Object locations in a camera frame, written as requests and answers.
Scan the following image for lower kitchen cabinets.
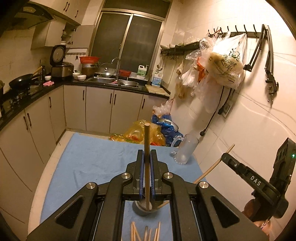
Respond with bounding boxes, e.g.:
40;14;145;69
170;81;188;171
1;84;166;240

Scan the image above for kitchen cabinets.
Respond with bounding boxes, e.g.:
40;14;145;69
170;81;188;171
32;0;90;24
1;84;166;240

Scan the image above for kitchen faucet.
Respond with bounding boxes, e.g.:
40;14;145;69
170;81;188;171
111;57;121;81

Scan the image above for upper kitchen cabinets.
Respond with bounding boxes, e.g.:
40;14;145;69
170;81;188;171
32;0;90;24

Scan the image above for person's right hand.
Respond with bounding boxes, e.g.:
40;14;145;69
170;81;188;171
242;198;274;238

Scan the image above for dark grey utensil holder cup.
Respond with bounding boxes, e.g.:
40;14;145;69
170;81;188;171
132;199;163;216

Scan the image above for blue table cloth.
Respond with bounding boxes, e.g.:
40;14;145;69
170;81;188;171
40;132;206;241

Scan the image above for frosted glass mug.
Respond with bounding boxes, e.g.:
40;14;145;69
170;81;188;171
171;133;199;165

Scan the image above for blue plastic bag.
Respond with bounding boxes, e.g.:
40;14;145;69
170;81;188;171
152;114;183;146

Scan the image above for yellow plastic bag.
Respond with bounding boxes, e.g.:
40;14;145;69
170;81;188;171
109;120;166;146

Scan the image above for white plastic bag on floor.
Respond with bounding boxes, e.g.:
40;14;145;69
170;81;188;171
152;99;174;118

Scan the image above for wooden cutting board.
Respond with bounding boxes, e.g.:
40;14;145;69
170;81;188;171
145;85;170;97

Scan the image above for white bowl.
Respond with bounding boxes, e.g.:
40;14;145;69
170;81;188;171
77;75;87;81

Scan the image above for white jug blue label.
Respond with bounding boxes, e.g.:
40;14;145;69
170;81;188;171
152;73;163;87

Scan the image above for pink cloth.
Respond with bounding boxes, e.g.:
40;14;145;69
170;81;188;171
43;80;54;86

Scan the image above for red bowl by sink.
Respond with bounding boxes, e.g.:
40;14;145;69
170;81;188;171
119;69;131;77

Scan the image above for hanging bag with bread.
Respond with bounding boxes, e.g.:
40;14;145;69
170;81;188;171
200;33;247;89

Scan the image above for glass pot lid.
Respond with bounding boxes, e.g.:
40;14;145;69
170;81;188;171
95;63;116;78

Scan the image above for steel pot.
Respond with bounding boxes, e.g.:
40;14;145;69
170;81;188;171
81;63;97;78

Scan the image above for rice cooker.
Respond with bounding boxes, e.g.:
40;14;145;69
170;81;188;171
50;45;74;79

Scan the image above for white detergent jug green label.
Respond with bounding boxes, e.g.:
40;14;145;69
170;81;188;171
137;65;149;79

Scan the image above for black frying pan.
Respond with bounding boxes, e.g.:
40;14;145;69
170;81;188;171
9;65;44;91

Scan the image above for red basin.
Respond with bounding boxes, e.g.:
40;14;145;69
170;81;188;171
80;56;100;64

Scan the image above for dark window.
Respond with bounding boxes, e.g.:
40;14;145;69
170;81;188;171
90;1;171;72

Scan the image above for range hood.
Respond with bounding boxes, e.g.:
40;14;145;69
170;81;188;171
7;3;54;31

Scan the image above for black power cable with plug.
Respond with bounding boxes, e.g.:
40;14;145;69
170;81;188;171
200;86;233;137

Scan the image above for black wall shelf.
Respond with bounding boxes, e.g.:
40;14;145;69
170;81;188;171
161;41;199;56

